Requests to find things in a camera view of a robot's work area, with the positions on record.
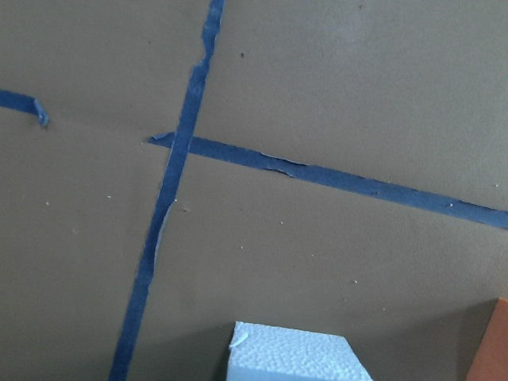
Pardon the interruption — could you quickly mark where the light blue foam block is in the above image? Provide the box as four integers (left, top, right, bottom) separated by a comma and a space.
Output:
226, 321, 371, 380

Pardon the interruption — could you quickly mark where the orange foam block right side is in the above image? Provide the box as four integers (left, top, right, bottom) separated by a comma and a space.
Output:
466, 298, 507, 381

